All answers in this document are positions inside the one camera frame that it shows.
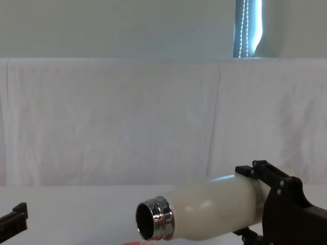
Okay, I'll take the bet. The cream vacuum bottle steel neck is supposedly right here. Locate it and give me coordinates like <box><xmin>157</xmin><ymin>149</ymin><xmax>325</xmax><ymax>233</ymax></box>
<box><xmin>135</xmin><ymin>167</ymin><xmax>297</xmax><ymax>242</ymax></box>

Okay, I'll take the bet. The white draped backdrop cloth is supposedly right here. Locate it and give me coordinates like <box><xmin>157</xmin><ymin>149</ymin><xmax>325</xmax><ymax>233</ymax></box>
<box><xmin>0</xmin><ymin>57</ymin><xmax>327</xmax><ymax>187</ymax></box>

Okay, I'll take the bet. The white curtain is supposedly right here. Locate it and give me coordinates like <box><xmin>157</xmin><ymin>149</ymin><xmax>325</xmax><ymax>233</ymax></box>
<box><xmin>0</xmin><ymin>0</ymin><xmax>237</xmax><ymax>60</ymax></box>
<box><xmin>254</xmin><ymin>0</ymin><xmax>327</xmax><ymax>60</ymax></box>

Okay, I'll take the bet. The white table cloth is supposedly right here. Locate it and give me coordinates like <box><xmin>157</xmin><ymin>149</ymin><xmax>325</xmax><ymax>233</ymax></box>
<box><xmin>0</xmin><ymin>184</ymin><xmax>327</xmax><ymax>245</ymax></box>

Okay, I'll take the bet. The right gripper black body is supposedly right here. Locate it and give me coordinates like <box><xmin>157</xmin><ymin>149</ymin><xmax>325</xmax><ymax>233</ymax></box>
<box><xmin>262</xmin><ymin>193</ymin><xmax>327</xmax><ymax>245</ymax></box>

